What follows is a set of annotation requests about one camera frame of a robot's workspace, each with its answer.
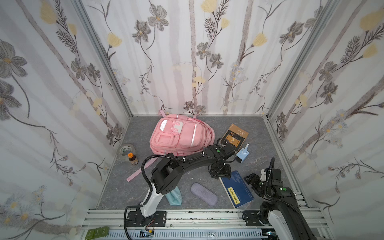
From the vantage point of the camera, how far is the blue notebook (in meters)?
0.81

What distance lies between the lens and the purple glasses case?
796 millimetres

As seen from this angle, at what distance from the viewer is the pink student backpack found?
0.96m

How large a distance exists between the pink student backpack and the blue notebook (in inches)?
10.6

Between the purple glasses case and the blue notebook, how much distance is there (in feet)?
0.28

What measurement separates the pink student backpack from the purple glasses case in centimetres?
22
